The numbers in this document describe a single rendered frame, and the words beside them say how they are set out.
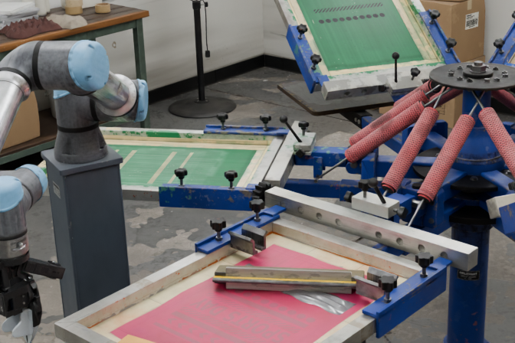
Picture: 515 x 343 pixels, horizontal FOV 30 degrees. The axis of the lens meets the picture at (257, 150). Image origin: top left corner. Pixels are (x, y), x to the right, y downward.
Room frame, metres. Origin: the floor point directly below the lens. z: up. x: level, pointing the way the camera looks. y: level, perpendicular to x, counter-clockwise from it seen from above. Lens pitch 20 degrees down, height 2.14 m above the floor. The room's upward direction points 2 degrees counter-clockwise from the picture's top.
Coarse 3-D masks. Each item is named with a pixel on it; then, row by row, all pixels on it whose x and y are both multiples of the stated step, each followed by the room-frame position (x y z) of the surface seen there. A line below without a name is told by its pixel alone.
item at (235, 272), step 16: (240, 272) 2.20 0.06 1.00; (256, 272) 2.19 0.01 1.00; (272, 272) 2.19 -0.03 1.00; (288, 272) 2.18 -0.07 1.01; (304, 272) 2.17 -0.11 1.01; (320, 272) 2.17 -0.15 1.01; (336, 272) 2.16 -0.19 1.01; (240, 288) 2.19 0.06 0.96; (256, 288) 2.19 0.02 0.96; (272, 288) 2.18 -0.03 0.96; (288, 288) 2.17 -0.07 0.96; (304, 288) 2.17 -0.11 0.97; (320, 288) 2.16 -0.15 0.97; (336, 288) 2.15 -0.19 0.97
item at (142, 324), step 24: (240, 264) 2.33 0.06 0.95; (264, 264) 2.33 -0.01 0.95; (288, 264) 2.32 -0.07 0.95; (312, 264) 2.32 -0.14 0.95; (192, 288) 2.21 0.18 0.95; (216, 288) 2.21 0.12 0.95; (168, 312) 2.09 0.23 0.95; (120, 336) 1.98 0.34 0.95; (144, 336) 1.98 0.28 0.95; (168, 336) 1.98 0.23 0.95
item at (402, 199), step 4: (392, 196) 2.56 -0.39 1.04; (396, 196) 2.56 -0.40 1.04; (400, 196) 2.56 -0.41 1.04; (404, 196) 2.56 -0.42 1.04; (400, 200) 2.53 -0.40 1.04; (404, 200) 2.53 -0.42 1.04; (408, 200) 2.54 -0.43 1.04; (400, 204) 2.51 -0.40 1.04; (404, 204) 2.52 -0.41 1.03; (408, 204) 2.54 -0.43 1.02; (408, 208) 2.54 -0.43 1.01; (364, 212) 2.46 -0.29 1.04; (408, 212) 2.54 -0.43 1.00; (376, 216) 2.43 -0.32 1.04
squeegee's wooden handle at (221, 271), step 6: (216, 270) 2.22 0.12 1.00; (222, 270) 2.22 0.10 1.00; (330, 270) 2.22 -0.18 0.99; (336, 270) 2.22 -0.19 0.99; (342, 270) 2.21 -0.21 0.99; (348, 270) 2.21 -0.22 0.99; (354, 270) 2.21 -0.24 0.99; (360, 270) 2.21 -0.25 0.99; (360, 276) 2.16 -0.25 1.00; (216, 282) 2.20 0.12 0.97; (354, 288) 2.15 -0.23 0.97
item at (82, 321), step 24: (312, 240) 2.43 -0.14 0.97; (336, 240) 2.39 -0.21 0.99; (192, 264) 2.29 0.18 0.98; (384, 264) 2.26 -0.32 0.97; (408, 264) 2.23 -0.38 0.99; (144, 288) 2.16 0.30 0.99; (96, 312) 2.04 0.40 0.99; (72, 336) 1.95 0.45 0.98; (96, 336) 1.93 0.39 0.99; (336, 336) 1.89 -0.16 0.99; (360, 336) 1.92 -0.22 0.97
